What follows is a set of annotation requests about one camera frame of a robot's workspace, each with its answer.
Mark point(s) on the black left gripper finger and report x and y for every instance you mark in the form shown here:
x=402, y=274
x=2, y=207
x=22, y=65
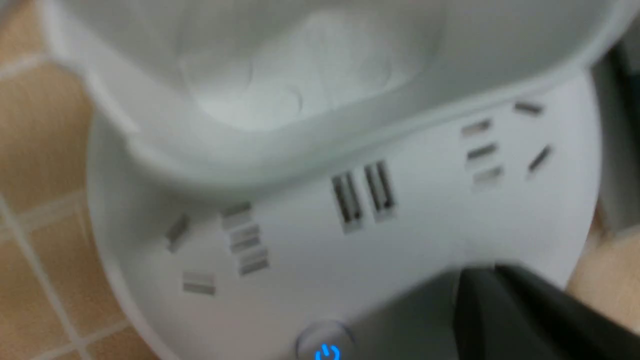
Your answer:
x=507, y=312

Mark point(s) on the white desk lamp with sockets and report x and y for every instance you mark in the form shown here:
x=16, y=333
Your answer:
x=306, y=179

